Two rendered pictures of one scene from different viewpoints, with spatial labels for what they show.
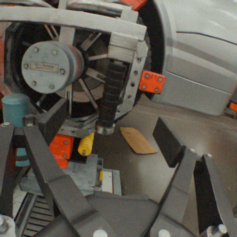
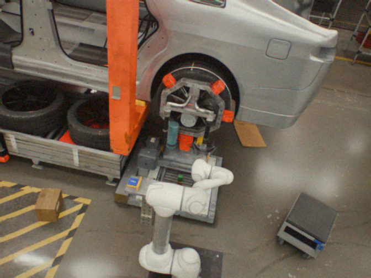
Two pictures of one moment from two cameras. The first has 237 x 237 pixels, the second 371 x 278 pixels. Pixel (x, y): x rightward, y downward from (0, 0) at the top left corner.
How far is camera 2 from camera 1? 2.35 m
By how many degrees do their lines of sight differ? 20
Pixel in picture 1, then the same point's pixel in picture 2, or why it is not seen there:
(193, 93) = (260, 116)
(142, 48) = (222, 107)
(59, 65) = (192, 120)
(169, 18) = (242, 82)
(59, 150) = (186, 142)
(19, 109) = (176, 129)
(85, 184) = not seen: hidden behind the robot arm
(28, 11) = (185, 111)
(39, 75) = (186, 122)
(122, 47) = (208, 123)
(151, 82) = (226, 118)
